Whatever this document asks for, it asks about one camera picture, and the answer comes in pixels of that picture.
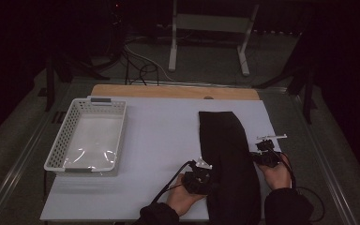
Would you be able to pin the person's right hand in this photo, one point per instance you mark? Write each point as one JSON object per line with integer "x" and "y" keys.
{"x": 278, "y": 176}

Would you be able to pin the person's left hand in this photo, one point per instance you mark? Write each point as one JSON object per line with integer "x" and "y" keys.
{"x": 181, "y": 198}

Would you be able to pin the black tripod stand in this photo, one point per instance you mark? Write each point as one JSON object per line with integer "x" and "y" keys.
{"x": 307, "y": 100}
{"x": 50, "y": 87}

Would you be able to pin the white table mat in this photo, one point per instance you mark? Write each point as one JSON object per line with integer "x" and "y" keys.
{"x": 162, "y": 131}

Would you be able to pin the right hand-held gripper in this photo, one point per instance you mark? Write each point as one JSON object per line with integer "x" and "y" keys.
{"x": 267, "y": 157}

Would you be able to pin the white perforated plastic basket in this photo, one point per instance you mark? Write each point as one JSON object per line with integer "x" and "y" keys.
{"x": 90, "y": 137}

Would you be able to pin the black pants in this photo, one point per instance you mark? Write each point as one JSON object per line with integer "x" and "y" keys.
{"x": 228, "y": 156}

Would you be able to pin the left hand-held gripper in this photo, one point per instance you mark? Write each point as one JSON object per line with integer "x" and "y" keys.
{"x": 198, "y": 181}

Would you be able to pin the dark equipment stand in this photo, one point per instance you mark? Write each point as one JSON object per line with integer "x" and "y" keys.
{"x": 115, "y": 18}

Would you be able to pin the grey metal stand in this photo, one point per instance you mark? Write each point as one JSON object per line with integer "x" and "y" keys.
{"x": 212, "y": 22}

